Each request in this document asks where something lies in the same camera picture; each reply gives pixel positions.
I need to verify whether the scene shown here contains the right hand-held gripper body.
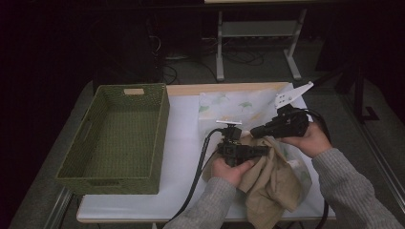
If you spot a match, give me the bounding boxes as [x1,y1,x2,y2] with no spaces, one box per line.
[269,81,315,140]

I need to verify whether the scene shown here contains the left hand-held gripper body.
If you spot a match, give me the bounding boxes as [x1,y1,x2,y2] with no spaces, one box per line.
[215,119,256,168]

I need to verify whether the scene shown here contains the leaf print mesh laundry bag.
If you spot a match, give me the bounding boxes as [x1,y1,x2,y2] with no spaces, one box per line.
[198,83,314,204]

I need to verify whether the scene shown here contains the beige cloth garment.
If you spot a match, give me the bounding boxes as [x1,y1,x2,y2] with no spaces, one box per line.
[202,133,304,229]

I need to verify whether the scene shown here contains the green woven basket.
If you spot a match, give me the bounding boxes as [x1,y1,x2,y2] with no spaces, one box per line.
[54,83,171,196]

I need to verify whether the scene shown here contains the person's left hand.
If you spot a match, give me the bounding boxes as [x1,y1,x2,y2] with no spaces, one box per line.
[210,156,256,188]

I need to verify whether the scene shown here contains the person's right hand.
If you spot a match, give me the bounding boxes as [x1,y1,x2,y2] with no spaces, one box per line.
[284,121,334,159]

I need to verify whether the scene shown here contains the white table board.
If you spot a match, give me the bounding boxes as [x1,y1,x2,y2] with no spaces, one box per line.
[75,94,337,222]

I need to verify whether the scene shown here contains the black metal stand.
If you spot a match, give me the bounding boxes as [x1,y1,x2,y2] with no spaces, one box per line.
[333,63,380,124]

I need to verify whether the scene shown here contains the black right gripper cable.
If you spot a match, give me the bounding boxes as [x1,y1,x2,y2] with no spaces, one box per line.
[295,108,332,229]

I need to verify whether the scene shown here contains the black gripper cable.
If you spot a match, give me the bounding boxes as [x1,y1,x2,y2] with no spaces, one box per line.
[168,128,224,223]
[295,108,332,229]

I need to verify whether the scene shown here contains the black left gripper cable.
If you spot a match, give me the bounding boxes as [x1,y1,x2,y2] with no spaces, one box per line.
[168,128,224,223]

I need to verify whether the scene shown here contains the white metal desk frame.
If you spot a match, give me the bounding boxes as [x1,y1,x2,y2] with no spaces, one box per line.
[215,9,309,82]

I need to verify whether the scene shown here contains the black floor cables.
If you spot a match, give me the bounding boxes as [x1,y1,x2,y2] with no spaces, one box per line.
[152,34,266,84]

